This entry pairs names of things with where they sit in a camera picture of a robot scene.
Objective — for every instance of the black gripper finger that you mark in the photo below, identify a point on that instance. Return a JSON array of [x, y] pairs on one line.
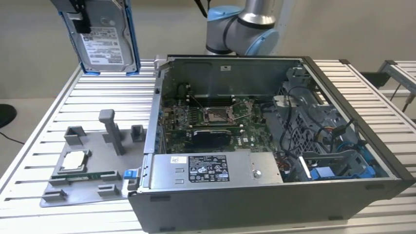
[[83, 22]]

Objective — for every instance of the hard disk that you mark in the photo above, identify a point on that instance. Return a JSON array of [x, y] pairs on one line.
[[107, 48]]

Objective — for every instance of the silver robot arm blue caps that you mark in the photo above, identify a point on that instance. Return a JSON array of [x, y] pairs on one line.
[[256, 14]]

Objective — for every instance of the grey metal disk bay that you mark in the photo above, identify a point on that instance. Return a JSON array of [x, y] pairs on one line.
[[301, 136]]

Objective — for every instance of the blue disk carrier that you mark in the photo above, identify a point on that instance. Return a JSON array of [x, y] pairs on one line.
[[321, 174]]

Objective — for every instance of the black round chair base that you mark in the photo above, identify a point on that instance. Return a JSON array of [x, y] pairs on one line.
[[7, 115]]

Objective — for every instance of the thin metal locking lever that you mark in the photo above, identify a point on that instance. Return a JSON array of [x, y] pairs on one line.
[[197, 101]]

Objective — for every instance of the black RAM slot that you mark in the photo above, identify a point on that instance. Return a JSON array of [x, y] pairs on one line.
[[215, 125], [211, 100]]

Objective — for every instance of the CPU socket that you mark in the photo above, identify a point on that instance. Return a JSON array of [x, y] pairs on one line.
[[216, 115]]

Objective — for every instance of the silver CPU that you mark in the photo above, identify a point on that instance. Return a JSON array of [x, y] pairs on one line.
[[75, 161]]

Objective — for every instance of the grey parts rack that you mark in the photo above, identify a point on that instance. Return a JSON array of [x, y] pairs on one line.
[[93, 161]]

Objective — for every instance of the green RAM stick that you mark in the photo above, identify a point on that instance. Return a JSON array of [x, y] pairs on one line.
[[87, 176]]

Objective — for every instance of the blue case latch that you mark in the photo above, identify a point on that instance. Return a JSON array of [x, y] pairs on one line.
[[129, 175]]

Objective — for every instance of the silver power supply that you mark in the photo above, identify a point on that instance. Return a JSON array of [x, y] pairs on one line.
[[163, 170]]

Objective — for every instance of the green motherboard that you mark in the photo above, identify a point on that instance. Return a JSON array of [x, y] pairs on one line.
[[253, 126]]

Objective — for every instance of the black PC case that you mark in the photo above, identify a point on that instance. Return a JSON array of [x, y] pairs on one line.
[[243, 209]]

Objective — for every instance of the aluminium frame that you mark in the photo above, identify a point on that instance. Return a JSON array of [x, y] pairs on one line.
[[397, 73]]

